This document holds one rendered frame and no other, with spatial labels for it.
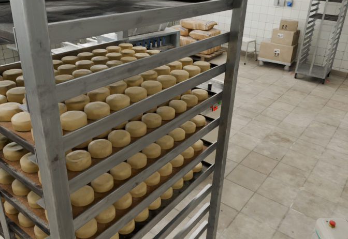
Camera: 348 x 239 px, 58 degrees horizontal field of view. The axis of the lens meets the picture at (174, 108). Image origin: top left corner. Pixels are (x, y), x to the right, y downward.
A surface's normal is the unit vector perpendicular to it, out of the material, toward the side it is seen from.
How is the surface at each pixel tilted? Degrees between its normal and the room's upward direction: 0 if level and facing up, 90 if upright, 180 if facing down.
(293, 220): 0
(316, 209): 0
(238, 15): 90
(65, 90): 90
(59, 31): 90
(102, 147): 0
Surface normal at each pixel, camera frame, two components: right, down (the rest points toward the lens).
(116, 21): 0.80, 0.29
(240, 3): -0.59, 0.32
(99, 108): 0.04, -0.90
